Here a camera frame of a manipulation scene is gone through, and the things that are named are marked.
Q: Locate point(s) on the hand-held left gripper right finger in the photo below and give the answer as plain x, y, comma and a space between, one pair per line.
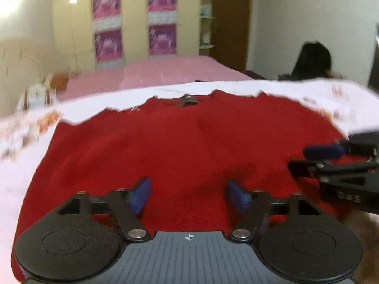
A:
237, 196

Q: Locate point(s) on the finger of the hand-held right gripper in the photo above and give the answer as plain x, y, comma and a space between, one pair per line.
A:
305, 167
322, 151

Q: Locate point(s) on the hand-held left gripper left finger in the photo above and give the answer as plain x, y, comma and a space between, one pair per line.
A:
141, 195

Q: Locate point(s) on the red knitted sweater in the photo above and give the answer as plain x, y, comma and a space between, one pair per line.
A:
183, 142

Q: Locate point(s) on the white floral blanket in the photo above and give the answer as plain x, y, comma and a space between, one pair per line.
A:
17, 183

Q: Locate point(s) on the pink bed sheet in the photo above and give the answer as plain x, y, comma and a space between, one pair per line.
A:
165, 71

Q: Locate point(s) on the orange striped cushion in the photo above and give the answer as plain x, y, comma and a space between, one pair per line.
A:
59, 81

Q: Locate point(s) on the white brown patterned pillow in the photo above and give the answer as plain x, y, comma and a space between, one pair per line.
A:
37, 94

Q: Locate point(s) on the brown wooden door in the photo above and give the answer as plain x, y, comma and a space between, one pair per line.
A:
231, 29

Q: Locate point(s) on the cream corner shelf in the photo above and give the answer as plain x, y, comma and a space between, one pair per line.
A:
206, 25

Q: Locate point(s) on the cream wardrobe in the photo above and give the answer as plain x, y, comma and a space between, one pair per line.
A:
134, 20

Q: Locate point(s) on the cream arched headboard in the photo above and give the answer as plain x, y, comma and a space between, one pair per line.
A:
17, 59

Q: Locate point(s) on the pink wall poster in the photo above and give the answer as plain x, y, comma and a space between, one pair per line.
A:
162, 1
109, 47
162, 40
106, 6

